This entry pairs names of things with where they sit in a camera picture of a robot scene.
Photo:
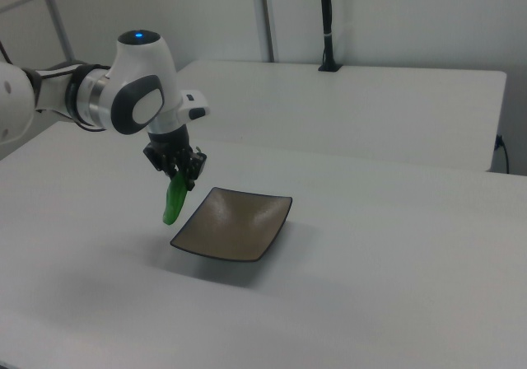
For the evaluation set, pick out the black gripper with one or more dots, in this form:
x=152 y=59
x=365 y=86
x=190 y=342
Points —
x=169 y=142

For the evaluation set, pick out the green chili pepper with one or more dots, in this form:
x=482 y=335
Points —
x=175 y=200

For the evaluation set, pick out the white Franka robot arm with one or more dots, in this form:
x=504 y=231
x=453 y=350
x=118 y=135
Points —
x=136 y=85

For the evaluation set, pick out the square brown ceramic plate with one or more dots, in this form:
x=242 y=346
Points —
x=232 y=225

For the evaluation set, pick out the grey vertical frame post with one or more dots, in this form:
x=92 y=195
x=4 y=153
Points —
x=266 y=15

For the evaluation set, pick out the black camera stand pole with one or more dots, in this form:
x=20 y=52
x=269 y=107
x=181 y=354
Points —
x=328 y=19

